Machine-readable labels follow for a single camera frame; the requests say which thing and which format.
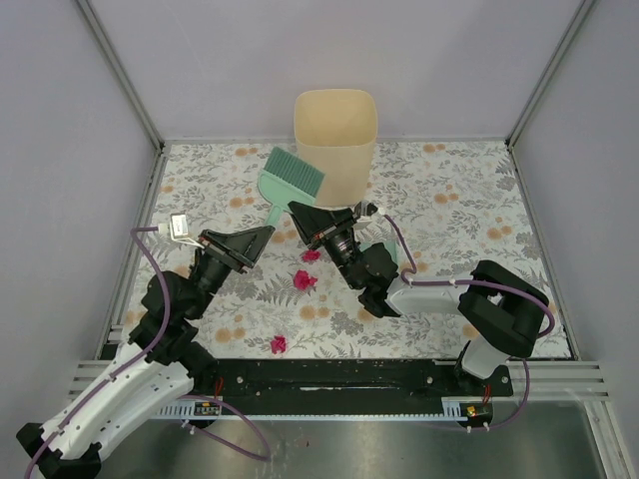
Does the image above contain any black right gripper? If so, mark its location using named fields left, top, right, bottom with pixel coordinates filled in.
left=287, top=202, right=362, bottom=290

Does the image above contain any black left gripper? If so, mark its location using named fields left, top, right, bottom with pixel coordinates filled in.
left=188, top=226, right=278, bottom=319

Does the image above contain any green hand brush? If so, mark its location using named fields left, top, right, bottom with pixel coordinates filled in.
left=258, top=147, right=324, bottom=227

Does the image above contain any green dustpan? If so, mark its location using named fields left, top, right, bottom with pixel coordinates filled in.
left=359, top=240, right=397, bottom=264

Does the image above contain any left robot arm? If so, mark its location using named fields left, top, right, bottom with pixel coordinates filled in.
left=16, top=226, right=274, bottom=478

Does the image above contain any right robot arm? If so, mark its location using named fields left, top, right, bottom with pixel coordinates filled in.
left=289, top=202, right=555, bottom=395

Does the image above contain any pink paper scrap upper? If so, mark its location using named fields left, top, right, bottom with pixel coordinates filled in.
left=302, top=249, right=321, bottom=263

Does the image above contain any pink paper scrap large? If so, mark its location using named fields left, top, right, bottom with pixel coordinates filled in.
left=293, top=269, right=318, bottom=291

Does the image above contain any beige waste bin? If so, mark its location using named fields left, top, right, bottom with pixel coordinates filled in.
left=294, top=89, right=377, bottom=209

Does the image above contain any pink paper scrap near edge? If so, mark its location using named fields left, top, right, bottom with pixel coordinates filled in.
left=270, top=335, right=288, bottom=354

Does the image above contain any floral table cloth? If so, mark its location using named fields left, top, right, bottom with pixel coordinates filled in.
left=128, top=142, right=569, bottom=364

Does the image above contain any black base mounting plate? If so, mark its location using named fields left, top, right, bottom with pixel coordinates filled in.
left=196, top=358, right=513, bottom=398

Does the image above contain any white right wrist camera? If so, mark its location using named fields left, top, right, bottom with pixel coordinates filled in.
left=353, top=201, right=385, bottom=222

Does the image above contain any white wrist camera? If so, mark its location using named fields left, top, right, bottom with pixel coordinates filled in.
left=157, top=214, right=204, bottom=248
left=353, top=201, right=385, bottom=222

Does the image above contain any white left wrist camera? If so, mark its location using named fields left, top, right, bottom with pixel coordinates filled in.
left=157, top=214, right=204, bottom=248

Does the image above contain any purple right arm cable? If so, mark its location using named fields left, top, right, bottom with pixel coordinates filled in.
left=381, top=212, right=556, bottom=435

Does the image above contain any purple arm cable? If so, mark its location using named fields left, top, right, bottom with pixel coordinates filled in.
left=23, top=225, right=274, bottom=479
left=381, top=212, right=556, bottom=435

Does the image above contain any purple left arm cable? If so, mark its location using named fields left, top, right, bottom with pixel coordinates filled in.
left=23, top=225, right=274, bottom=479

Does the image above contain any slotted cable duct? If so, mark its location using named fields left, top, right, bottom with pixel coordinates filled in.
left=149, top=396, right=495, bottom=420

